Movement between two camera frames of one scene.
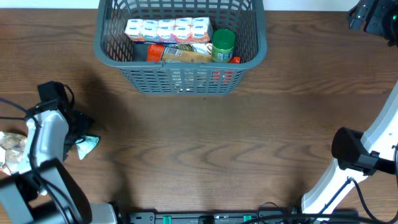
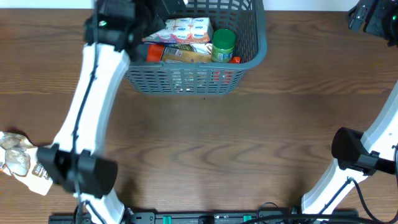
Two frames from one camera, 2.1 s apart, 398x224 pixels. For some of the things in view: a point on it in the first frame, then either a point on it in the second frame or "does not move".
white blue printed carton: [187, 30] does not move
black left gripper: [81, 119] -> [155, 27]
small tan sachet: [12, 150] does not move
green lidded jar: [222, 45] does not move
